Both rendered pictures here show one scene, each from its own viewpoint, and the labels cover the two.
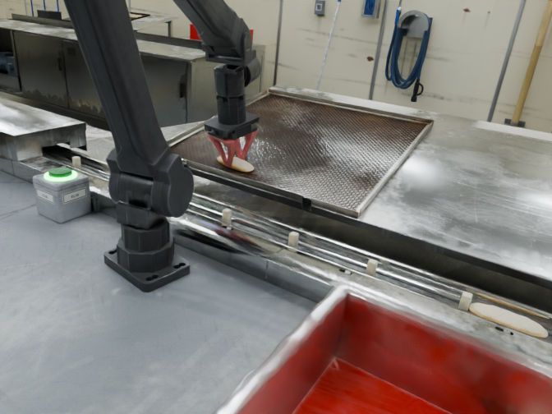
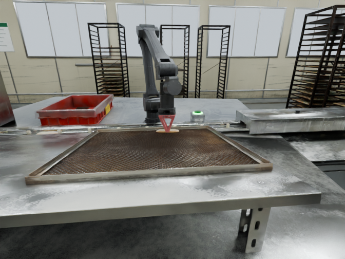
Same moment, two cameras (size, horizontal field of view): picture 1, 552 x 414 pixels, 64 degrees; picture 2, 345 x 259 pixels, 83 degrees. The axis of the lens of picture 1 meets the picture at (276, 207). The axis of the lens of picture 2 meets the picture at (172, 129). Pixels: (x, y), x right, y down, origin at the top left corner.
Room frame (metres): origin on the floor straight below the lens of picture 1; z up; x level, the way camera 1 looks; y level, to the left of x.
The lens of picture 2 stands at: (1.56, -0.33, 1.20)
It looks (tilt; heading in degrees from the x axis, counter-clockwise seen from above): 21 degrees down; 145
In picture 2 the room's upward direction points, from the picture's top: straight up
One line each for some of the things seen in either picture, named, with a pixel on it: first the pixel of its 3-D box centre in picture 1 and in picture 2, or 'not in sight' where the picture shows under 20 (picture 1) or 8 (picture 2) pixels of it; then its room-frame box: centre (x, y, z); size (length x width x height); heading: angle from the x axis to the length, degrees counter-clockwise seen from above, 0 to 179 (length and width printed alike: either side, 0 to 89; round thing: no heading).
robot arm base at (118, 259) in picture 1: (145, 244); (152, 118); (0.60, 0.20, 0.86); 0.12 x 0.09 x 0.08; 52
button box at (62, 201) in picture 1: (65, 202); (197, 122); (0.76, 0.40, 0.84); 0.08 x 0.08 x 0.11; 61
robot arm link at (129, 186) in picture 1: (149, 193); (154, 106); (0.62, 0.19, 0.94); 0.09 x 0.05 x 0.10; 164
